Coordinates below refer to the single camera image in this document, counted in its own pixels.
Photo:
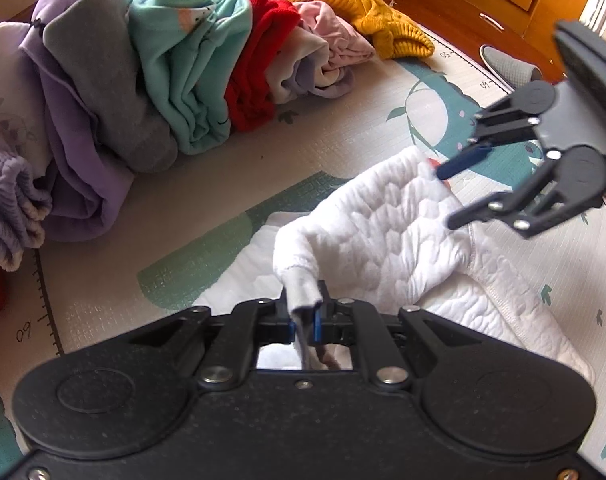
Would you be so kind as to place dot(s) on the red garment in pile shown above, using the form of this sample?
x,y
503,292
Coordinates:
x,y
248,96

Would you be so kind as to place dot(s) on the white quilted baby garment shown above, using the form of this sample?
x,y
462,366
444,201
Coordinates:
x,y
382,238

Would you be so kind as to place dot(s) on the lavender ribbed garment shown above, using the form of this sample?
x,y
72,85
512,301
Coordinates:
x,y
23,208

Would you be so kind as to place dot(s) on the grey slipper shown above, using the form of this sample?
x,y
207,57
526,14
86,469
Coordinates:
x,y
511,71

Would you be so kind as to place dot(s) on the purple garment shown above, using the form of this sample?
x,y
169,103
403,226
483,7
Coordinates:
x,y
88,186

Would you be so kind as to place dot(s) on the cream lilac garment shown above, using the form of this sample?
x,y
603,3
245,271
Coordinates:
x,y
299,69

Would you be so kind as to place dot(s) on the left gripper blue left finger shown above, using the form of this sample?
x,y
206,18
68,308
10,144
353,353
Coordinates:
x,y
232,341

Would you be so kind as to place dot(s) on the yellow knit sweater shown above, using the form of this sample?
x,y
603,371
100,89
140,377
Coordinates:
x,y
392,33

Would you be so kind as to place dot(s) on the white folded garment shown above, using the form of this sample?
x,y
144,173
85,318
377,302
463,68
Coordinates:
x,y
22,105

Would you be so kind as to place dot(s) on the pink garment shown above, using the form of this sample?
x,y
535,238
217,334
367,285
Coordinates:
x,y
346,46

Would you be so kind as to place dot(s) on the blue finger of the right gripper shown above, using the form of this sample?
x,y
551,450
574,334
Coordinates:
x,y
510,207
508,121

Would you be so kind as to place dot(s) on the cartoon foam play mat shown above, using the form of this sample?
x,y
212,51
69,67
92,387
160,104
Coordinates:
x,y
178,231

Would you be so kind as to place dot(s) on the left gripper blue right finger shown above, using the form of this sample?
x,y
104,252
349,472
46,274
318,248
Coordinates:
x,y
368,334

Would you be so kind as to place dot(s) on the teal green garment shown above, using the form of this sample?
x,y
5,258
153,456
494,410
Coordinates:
x,y
188,50

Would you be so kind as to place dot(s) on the grey garment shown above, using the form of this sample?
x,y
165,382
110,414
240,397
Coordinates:
x,y
90,42

